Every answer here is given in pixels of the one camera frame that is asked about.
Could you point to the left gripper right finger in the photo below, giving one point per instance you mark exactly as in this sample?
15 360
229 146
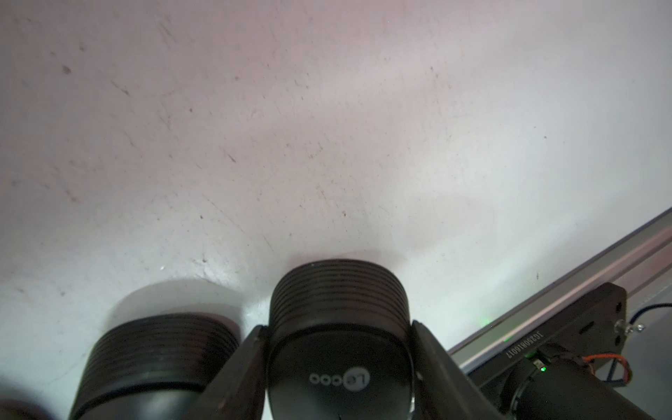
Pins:
442 389

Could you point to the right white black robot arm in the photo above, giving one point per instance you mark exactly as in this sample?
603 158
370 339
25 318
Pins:
562 389

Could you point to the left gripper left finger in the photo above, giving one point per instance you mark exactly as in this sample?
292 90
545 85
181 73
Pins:
238 390

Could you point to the aluminium rail base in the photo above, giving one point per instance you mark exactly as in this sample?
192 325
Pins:
638 263

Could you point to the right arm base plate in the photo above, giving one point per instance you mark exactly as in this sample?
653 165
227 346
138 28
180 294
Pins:
593 324

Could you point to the black computer mouse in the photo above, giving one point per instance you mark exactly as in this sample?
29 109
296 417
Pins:
339 343
179 351

